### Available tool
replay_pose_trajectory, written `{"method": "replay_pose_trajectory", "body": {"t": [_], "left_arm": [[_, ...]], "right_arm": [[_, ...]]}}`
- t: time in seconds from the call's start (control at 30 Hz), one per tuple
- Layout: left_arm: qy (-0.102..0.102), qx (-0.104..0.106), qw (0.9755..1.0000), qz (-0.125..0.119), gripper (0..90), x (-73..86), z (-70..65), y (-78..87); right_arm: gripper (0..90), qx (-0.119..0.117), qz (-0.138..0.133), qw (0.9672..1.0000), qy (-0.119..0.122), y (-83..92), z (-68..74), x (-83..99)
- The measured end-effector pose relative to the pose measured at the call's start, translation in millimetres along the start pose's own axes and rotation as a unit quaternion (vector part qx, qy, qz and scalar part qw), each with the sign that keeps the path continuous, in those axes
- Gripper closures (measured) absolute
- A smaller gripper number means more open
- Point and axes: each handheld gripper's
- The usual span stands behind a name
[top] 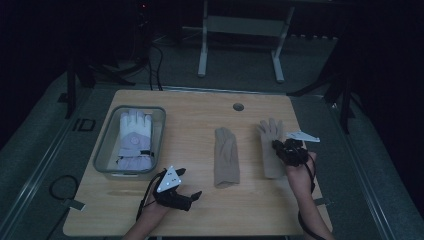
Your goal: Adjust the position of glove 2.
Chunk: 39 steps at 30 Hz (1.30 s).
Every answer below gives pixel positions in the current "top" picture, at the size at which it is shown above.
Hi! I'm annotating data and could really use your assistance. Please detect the dark equipment with red light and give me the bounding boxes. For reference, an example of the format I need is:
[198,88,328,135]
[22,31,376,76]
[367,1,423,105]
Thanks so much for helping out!
[133,0,155,68]

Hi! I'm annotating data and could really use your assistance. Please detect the clear plastic bin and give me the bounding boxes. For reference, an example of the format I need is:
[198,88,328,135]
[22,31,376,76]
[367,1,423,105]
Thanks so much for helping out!
[93,104,167,181]

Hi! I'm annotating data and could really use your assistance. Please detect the black tripod stand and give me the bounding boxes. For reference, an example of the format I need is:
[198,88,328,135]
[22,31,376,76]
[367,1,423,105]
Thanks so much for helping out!
[288,39,357,135]
[58,49,136,120]

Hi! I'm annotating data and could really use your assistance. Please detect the beige knit glove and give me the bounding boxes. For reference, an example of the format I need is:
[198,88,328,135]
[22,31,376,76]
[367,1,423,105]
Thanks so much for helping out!
[256,117,288,180]
[213,126,241,190]

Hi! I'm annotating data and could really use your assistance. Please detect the person's left hand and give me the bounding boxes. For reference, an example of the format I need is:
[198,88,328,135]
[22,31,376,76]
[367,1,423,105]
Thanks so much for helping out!
[143,196,170,221]

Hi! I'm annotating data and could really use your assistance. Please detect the left hand-held gripper black cable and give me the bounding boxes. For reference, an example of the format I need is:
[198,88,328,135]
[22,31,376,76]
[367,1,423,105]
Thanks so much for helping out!
[136,169,167,222]

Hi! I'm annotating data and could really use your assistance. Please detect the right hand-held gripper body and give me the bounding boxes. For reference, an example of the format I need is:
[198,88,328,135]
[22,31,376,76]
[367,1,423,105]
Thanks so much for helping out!
[279,130,321,168]

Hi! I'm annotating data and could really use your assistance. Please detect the black looped floor cable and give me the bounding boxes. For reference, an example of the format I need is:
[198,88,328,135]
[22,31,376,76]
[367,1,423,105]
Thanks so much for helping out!
[46,174,80,240]

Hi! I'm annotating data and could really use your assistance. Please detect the purple white glove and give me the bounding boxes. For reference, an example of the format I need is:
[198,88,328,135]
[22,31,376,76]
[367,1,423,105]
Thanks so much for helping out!
[115,108,156,172]

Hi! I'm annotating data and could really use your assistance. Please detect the white metal desk frame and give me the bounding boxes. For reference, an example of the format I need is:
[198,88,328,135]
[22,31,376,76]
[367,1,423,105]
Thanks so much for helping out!
[182,0,296,84]

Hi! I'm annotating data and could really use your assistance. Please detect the black floor cables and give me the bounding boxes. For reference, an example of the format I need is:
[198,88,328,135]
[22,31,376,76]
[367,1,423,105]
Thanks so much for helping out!
[146,43,165,92]

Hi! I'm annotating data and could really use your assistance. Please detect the person's right hand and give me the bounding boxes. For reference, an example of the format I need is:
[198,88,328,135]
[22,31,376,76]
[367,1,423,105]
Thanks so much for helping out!
[285,152,318,198]

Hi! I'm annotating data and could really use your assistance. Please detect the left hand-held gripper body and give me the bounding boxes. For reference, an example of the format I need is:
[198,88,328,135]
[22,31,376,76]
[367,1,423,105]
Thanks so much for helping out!
[153,165,194,212]

